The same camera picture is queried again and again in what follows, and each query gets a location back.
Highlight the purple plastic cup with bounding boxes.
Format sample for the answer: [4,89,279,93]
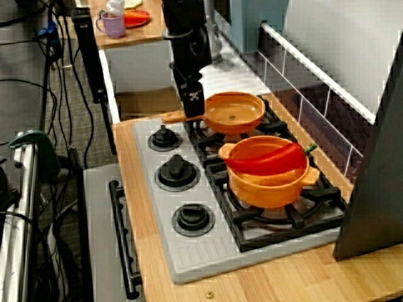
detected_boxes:
[95,12,126,40]

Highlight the red toy plate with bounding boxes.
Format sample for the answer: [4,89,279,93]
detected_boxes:
[123,9,151,30]

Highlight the white toy sink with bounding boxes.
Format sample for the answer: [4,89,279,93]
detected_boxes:
[99,31,271,125]

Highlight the grey toy faucet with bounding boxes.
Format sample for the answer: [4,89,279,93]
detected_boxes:
[206,15,234,65]

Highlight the dark grey board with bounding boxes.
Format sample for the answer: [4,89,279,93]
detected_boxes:
[332,31,403,262]

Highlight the white toy in cup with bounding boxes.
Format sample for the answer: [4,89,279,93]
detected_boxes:
[105,0,126,16]

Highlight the black stove knob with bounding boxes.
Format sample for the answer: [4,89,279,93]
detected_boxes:
[147,125,183,152]
[171,203,217,238]
[154,154,201,193]

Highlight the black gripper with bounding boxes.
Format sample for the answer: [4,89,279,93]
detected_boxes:
[169,26,213,118]

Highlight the orange toy pot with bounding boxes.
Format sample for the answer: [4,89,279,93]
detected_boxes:
[218,135,319,210]

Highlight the blue connector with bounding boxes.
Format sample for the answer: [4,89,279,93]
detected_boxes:
[37,21,60,48]

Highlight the grey toy stove plate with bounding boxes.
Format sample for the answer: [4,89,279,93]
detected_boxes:
[132,103,346,286]

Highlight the orange toy frying pan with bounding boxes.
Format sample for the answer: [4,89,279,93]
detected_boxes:
[161,91,267,135]

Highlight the black oven door handle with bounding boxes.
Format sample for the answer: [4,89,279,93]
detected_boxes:
[108,181,142,300]

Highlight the aluminium frame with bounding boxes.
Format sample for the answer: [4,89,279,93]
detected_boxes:
[0,135,38,302]

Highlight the red toy chili pepper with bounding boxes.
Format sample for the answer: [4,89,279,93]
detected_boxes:
[224,142,317,177]

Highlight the black cable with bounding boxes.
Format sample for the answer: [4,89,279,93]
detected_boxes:
[0,210,62,302]
[0,4,48,29]
[0,78,59,133]

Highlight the brown cardboard sheet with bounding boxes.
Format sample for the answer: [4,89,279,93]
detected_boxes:
[115,89,183,122]

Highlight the grey oven door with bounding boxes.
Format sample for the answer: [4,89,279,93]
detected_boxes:
[83,163,142,302]

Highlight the black upright bar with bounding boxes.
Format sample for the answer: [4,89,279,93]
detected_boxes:
[71,8,106,104]

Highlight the black burner grate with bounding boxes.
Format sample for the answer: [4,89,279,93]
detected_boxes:
[179,94,298,167]
[206,154,349,254]

